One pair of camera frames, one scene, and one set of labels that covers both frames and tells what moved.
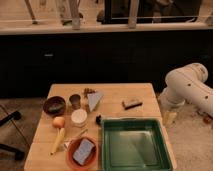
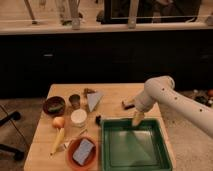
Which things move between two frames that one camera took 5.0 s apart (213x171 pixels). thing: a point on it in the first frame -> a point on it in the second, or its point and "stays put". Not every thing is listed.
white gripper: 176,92 -> 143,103
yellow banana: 61,132 stays put
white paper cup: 79,117 stays put
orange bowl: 82,153 stays put
